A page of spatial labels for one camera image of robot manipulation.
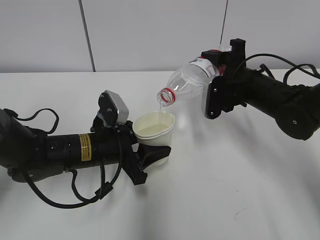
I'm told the white paper cup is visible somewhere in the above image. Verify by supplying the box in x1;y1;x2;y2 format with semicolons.
132;111;175;166

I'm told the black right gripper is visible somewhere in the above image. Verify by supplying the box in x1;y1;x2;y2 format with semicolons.
201;38;247;113

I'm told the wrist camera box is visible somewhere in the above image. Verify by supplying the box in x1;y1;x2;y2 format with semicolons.
97;90;129;128
201;76;226;120

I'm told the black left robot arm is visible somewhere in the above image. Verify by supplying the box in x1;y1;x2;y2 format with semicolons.
0;108;171;185

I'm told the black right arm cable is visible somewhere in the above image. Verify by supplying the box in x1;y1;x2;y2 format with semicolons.
233;53;320;83

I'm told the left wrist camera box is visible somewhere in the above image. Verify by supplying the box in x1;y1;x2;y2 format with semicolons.
97;90;129;128

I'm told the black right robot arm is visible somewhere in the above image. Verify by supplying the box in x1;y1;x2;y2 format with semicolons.
201;38;320;141

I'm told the clear plastic water bottle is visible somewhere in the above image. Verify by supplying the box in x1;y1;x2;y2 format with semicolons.
157;45;231;107

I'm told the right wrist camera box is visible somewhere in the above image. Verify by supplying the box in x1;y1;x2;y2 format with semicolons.
201;76;226;120

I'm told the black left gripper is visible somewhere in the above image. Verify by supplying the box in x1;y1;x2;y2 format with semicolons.
90;119;171;185

